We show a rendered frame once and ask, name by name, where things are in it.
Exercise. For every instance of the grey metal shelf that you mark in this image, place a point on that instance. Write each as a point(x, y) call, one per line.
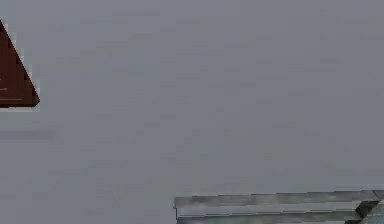
point(266, 208)

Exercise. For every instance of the dark brown framed picture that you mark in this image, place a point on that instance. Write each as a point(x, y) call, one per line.
point(11, 85)

